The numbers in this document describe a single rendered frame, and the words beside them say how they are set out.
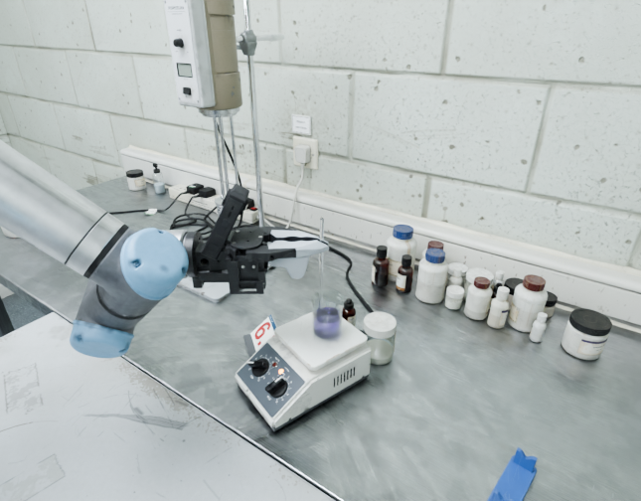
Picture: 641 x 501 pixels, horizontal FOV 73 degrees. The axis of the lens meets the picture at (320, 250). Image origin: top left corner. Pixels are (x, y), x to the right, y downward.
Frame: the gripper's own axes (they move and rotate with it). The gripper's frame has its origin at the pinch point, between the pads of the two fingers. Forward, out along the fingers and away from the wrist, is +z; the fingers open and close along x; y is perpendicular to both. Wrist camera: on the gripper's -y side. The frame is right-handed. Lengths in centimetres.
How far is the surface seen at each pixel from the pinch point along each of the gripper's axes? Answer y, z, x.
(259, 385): 22.2, -9.7, 7.3
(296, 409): 23.1, -3.7, 11.4
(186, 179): 20, -45, -89
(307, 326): 17.2, -2.0, -1.3
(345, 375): 21.7, 4.2, 5.8
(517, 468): 24.7, 27.1, 20.9
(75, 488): 26.3, -33.4, 21.6
